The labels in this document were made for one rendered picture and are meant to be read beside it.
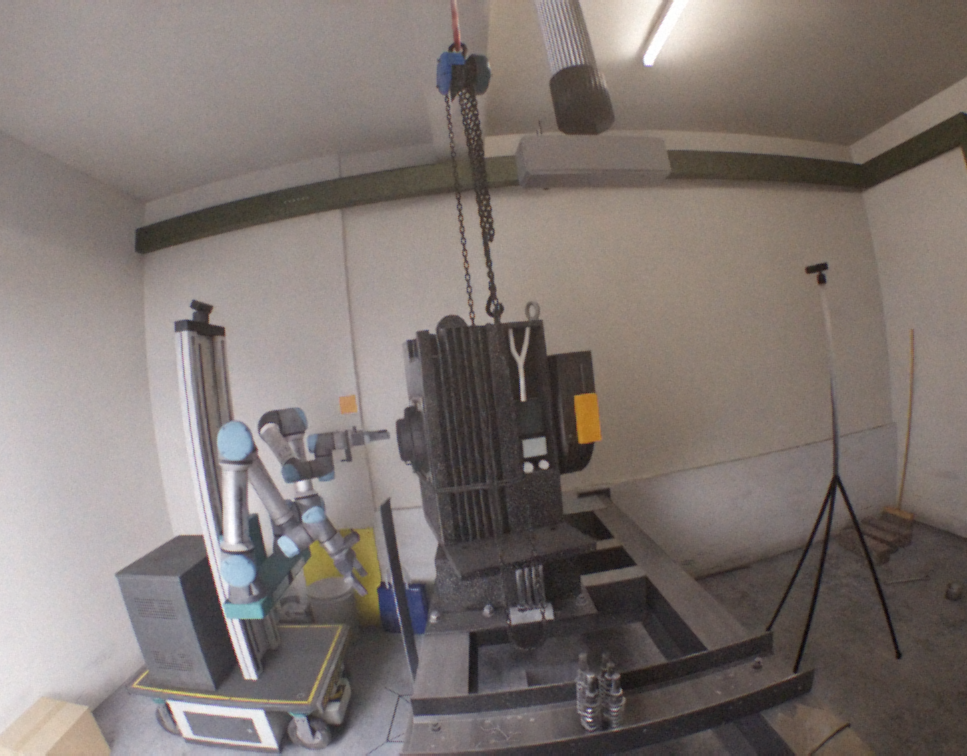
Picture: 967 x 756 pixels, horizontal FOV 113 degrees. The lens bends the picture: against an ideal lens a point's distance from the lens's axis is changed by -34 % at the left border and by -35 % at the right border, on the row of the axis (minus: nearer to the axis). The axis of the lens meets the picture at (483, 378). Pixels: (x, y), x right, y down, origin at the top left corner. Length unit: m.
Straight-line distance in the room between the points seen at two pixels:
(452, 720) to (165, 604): 1.27
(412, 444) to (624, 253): 1.88
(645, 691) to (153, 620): 1.77
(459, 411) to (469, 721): 0.94
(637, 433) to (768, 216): 1.73
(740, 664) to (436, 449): 1.09
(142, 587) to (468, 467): 1.38
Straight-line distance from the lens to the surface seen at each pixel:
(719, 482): 3.19
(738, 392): 3.24
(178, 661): 2.23
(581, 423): 1.61
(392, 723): 2.29
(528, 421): 1.69
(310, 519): 1.67
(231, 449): 1.58
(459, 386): 1.58
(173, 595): 2.06
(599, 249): 2.97
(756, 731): 1.42
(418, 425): 1.61
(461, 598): 1.68
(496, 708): 1.22
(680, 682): 1.29
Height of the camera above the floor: 1.46
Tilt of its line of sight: 1 degrees down
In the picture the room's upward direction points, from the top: 7 degrees counter-clockwise
